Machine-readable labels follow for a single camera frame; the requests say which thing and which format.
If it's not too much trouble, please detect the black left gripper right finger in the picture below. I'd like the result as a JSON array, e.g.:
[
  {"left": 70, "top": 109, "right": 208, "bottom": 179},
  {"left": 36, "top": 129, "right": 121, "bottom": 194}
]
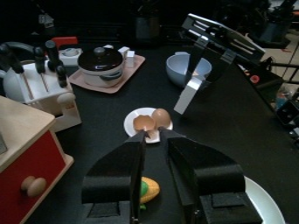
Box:
[{"left": 157, "top": 127, "right": 264, "bottom": 224}]

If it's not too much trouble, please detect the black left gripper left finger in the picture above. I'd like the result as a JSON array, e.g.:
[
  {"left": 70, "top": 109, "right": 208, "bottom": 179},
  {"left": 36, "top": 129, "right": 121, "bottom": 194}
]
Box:
[{"left": 80, "top": 130, "right": 146, "bottom": 224}]

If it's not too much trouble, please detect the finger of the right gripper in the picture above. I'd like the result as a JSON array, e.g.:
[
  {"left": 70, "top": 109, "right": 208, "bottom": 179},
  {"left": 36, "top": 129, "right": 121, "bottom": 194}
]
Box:
[
  {"left": 172, "top": 38, "right": 210, "bottom": 116},
  {"left": 201, "top": 51, "right": 237, "bottom": 89}
]

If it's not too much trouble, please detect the white rice cooker pot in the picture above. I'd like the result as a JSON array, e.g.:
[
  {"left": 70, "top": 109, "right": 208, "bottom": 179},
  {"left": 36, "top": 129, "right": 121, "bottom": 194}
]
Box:
[{"left": 78, "top": 58, "right": 126, "bottom": 88}]

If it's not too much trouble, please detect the light blue bowl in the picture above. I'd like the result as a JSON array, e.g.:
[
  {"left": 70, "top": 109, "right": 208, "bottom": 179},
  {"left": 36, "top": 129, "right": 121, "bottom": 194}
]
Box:
[{"left": 164, "top": 52, "right": 213, "bottom": 88}]

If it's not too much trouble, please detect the yellow toy corn cob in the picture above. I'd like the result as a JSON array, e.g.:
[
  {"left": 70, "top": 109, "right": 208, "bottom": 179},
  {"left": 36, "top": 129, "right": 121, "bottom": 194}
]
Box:
[{"left": 138, "top": 176, "right": 161, "bottom": 206}]

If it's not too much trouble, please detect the black box with red button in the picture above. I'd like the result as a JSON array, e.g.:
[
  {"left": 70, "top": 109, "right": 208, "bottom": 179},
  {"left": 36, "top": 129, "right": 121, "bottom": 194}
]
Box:
[{"left": 238, "top": 57, "right": 285, "bottom": 99}]

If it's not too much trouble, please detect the whole brown toy egg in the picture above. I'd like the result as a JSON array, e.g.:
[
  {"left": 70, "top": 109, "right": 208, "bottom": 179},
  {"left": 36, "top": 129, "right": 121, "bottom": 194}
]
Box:
[{"left": 150, "top": 108, "right": 173, "bottom": 130}]

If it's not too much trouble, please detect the pink tray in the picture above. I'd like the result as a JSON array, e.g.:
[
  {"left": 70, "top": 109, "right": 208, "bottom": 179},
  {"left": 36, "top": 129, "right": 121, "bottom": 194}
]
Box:
[{"left": 68, "top": 53, "right": 146, "bottom": 95}]

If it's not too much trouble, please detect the cracked brown eggshell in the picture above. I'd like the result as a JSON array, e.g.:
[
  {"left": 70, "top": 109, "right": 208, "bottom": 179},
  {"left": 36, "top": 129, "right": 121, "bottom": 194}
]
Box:
[{"left": 132, "top": 115, "right": 157, "bottom": 133}]

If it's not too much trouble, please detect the small white plate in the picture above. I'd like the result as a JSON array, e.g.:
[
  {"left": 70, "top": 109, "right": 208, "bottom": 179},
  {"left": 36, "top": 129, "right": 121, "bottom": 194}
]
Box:
[{"left": 122, "top": 107, "right": 173, "bottom": 144}]

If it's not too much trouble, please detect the large white plate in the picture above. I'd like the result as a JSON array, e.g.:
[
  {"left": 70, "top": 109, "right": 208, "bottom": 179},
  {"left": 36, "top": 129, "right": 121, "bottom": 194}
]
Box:
[{"left": 242, "top": 176, "right": 287, "bottom": 224}]

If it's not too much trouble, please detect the white toy shaker block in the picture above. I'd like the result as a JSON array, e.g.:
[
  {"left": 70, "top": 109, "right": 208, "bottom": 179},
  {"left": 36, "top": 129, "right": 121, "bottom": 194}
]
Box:
[
  {"left": 116, "top": 45, "right": 130, "bottom": 58},
  {"left": 125, "top": 50, "right": 136, "bottom": 68}
]

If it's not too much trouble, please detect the dark plant pot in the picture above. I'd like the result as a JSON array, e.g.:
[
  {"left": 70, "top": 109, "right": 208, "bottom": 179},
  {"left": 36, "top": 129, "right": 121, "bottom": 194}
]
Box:
[{"left": 133, "top": 15, "right": 162, "bottom": 41}]

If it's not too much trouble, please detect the red wooden toy cabinet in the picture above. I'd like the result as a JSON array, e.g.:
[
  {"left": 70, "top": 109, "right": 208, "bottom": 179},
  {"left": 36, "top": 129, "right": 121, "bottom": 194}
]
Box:
[{"left": 0, "top": 95, "right": 74, "bottom": 224}]

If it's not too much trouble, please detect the black pot lid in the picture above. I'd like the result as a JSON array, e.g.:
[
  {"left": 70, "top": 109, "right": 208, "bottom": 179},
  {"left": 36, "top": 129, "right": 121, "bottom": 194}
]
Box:
[{"left": 77, "top": 46, "right": 125, "bottom": 72}]

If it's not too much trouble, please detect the beige round wooden knob tool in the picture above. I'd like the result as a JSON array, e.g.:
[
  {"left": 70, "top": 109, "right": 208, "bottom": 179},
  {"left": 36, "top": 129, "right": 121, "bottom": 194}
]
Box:
[{"left": 56, "top": 92, "right": 77, "bottom": 111}]

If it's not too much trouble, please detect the white lidded sugar bowl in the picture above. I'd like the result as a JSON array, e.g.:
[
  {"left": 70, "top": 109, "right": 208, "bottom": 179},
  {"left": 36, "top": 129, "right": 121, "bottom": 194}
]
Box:
[{"left": 57, "top": 47, "right": 84, "bottom": 67}]

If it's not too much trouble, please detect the white knife block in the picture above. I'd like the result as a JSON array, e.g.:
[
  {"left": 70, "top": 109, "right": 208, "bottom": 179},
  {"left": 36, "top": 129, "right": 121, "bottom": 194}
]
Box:
[{"left": 20, "top": 61, "right": 82, "bottom": 133}]

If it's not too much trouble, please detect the grey hanging tag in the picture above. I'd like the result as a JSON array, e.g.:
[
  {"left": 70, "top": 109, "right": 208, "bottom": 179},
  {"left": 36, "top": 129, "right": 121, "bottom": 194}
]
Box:
[{"left": 37, "top": 12, "right": 54, "bottom": 29}]

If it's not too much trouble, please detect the black device with cables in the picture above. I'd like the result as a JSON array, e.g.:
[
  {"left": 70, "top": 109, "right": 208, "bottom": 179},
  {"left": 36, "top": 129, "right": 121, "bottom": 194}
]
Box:
[{"left": 274, "top": 98, "right": 299, "bottom": 138}]

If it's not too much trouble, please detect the black-handled toy knife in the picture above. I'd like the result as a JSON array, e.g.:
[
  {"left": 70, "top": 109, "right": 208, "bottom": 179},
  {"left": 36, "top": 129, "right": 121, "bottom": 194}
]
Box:
[
  {"left": 0, "top": 43, "right": 25, "bottom": 74},
  {"left": 44, "top": 39, "right": 62, "bottom": 72},
  {"left": 54, "top": 65, "right": 69, "bottom": 88},
  {"left": 32, "top": 46, "right": 46, "bottom": 74}
]

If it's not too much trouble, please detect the white kettle with black handle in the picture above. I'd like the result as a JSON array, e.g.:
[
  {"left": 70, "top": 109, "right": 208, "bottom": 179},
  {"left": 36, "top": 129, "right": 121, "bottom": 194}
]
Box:
[{"left": 0, "top": 41, "right": 37, "bottom": 103}]

